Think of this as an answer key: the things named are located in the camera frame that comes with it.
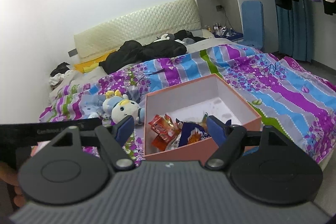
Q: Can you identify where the red orange snack packet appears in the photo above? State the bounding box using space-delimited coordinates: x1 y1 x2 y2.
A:
152 135 170 151

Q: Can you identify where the cream quilted headboard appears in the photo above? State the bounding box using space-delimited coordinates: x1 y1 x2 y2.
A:
73 0 201 60

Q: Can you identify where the blue folding chair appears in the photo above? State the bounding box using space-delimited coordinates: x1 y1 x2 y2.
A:
241 0 264 50

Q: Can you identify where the light blue plastic packet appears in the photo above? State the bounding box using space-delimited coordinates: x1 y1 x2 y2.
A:
84 94 108 119

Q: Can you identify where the black white plush toy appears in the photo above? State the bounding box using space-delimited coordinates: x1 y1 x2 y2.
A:
154 33 175 43

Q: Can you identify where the purple floral striped quilt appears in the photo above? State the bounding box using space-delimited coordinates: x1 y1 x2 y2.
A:
39 43 336 164

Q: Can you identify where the blue white snack packet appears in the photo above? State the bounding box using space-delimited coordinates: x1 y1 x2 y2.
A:
173 121 214 148

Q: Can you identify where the blue bedside table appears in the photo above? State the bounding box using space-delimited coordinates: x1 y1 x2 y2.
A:
214 30 244 43

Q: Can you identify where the row of cosmetic bottles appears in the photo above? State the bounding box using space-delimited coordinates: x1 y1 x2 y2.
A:
207 22 229 36

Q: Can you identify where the black white clothes pile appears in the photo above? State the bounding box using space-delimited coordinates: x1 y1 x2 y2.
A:
49 62 76 86

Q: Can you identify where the black jacket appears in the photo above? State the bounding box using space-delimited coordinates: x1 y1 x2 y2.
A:
99 39 187 75

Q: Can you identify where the red label clear snack bag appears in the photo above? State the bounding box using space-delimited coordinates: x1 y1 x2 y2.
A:
148 113 181 136

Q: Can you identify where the blue curtain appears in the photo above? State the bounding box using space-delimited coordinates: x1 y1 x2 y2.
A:
275 0 317 62

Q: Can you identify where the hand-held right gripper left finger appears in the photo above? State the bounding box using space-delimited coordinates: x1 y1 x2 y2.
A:
49 115 135 171

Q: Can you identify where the yellow pillow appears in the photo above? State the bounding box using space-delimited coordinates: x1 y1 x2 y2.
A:
73 52 116 73

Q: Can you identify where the blue plush doll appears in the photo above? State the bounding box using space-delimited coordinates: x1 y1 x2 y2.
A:
102 90 146 125

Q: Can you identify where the black garment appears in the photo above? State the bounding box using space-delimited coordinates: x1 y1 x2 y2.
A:
173 29 208 42

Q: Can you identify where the person's left hand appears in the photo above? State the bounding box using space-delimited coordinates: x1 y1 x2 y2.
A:
0 161 28 208

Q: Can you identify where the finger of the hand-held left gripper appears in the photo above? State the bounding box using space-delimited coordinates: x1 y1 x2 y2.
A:
78 117 102 130

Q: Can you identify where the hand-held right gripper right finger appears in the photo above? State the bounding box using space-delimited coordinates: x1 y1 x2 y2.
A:
205 115 289 170

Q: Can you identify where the pink cardboard box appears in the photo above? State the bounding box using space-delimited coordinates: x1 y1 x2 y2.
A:
143 73 262 162

